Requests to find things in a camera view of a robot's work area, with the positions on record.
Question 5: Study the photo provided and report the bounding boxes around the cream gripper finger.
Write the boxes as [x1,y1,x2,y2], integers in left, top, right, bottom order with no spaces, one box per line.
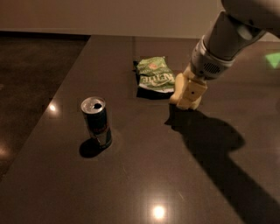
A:
[176,66,207,109]

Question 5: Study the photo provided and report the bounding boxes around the yellow sponge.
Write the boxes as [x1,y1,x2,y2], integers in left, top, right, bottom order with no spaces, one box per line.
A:
[169,73,185,105]

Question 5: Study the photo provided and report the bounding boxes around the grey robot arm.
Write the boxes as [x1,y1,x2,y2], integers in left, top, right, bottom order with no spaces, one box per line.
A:
[169,0,280,110]

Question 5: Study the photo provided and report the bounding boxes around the green jalapeno chip bag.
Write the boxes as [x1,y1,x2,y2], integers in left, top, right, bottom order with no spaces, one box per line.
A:
[136,57,175,94]

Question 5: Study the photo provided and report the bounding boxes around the dark energy drink can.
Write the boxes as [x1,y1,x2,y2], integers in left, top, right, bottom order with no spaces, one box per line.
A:
[80,96,112,149]

